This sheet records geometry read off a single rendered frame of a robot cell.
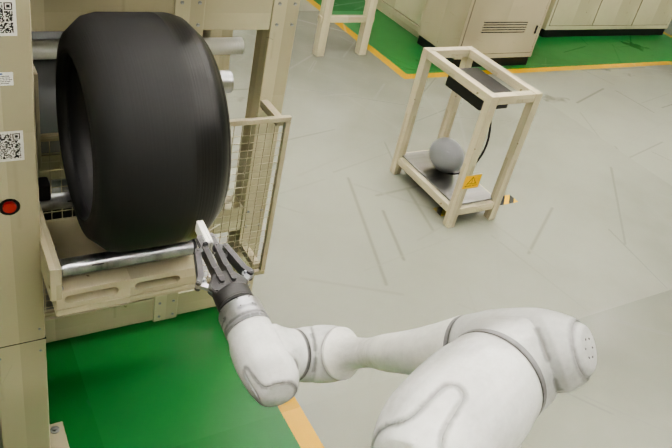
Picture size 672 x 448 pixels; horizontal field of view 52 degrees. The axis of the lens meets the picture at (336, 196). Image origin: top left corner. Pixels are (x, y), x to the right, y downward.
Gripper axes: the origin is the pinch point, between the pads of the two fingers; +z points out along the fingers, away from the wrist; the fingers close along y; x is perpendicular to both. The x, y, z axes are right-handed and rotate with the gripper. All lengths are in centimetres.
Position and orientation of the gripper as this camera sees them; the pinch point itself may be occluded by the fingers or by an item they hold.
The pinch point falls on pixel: (204, 236)
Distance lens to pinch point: 152.7
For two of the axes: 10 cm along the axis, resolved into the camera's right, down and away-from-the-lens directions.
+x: -2.6, 7.4, 6.3
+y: -8.6, 1.2, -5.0
